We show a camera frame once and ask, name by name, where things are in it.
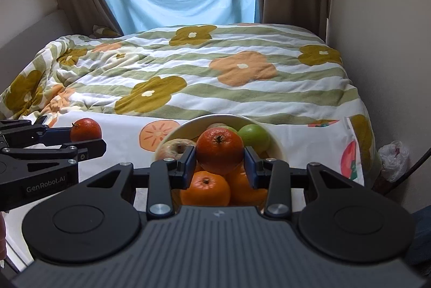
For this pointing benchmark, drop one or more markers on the floral pillow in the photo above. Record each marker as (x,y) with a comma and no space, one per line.
(103,32)

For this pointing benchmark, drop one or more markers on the white persimmon print cloth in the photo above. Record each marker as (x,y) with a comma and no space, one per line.
(135,139)

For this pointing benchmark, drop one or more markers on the large orange front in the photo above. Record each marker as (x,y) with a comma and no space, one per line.
(242,194)

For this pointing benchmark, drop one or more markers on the yellow duck ceramic bowl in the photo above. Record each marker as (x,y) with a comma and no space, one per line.
(194,128)

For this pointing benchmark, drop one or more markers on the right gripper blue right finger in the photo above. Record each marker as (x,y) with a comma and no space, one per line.
(277,177)

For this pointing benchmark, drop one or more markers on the large orange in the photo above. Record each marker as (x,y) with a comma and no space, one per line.
(242,194)
(206,189)

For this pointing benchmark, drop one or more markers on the white plastic bag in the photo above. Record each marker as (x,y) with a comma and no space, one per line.
(395,160)

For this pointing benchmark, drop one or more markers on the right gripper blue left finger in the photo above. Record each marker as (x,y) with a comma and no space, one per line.
(161,178)

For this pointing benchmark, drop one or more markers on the floral striped quilt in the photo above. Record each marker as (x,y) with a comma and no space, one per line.
(271,73)

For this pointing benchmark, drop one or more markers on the large orange back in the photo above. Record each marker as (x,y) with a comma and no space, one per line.
(206,189)

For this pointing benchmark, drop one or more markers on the wrinkled red-yellow apple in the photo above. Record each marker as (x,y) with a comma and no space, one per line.
(173,149)

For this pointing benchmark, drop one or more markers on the small mandarin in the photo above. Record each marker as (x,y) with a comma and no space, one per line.
(85,129)
(219,151)

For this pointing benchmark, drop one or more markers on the green apple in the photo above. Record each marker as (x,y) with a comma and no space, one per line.
(255,136)
(221,125)

